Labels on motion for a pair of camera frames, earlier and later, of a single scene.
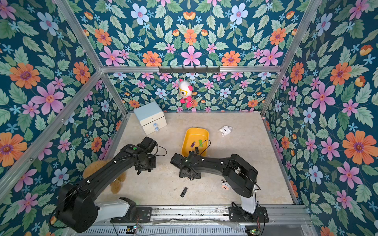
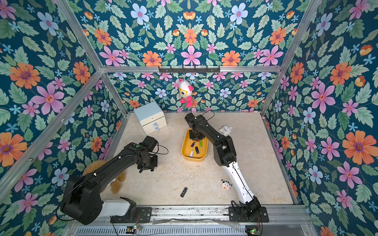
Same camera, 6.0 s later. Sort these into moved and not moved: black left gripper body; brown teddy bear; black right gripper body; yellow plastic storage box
Moved: black right gripper body
Not moved: black left gripper body; yellow plastic storage box; brown teddy bear
